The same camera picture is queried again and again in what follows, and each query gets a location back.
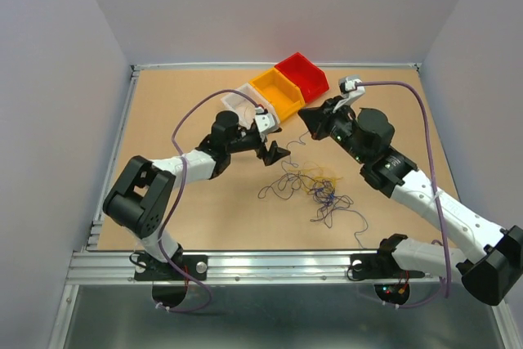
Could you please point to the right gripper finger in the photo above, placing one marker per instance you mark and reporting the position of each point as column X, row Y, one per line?
column 322, row 131
column 315, row 116

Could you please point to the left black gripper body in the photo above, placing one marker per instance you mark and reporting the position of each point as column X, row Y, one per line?
column 246, row 141

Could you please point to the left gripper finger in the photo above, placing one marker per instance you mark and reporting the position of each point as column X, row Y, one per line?
column 273, row 130
column 272, row 154

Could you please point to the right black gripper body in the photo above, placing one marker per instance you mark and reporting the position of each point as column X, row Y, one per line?
column 344, row 127

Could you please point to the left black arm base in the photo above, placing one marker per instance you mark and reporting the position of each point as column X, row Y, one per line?
column 148, row 269

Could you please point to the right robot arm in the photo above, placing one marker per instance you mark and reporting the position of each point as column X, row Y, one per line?
column 484, row 256

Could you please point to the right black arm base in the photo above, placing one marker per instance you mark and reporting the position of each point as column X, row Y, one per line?
column 372, row 266

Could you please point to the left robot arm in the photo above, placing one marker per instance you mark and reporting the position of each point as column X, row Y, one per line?
column 139, row 197

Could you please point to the yellow plastic bin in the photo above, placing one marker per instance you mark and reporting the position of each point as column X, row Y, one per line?
column 284, row 95

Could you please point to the white plastic bin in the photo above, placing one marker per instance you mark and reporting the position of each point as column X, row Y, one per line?
column 242, row 106

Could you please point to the red plastic bin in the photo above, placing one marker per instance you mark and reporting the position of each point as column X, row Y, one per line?
column 309, row 78

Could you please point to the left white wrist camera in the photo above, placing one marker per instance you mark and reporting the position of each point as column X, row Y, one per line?
column 264, row 119

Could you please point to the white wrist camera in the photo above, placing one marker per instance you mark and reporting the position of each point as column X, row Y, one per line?
column 351, row 89
column 264, row 119

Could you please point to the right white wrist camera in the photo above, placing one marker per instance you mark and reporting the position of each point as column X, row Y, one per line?
column 351, row 89

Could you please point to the aluminium front rail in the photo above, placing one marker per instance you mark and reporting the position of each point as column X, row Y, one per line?
column 224, row 268

